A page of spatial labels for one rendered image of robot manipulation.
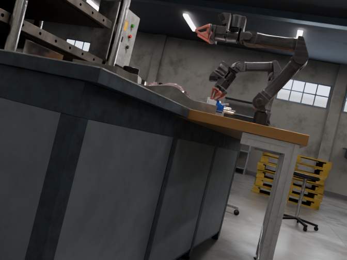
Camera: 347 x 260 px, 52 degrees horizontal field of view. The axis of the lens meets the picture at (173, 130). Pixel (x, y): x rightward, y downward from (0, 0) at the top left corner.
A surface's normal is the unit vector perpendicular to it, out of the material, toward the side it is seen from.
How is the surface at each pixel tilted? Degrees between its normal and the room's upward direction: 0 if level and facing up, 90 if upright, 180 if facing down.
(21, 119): 90
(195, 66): 90
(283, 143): 90
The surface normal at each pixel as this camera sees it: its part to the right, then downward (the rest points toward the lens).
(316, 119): -0.26, -0.07
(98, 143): 0.90, 0.22
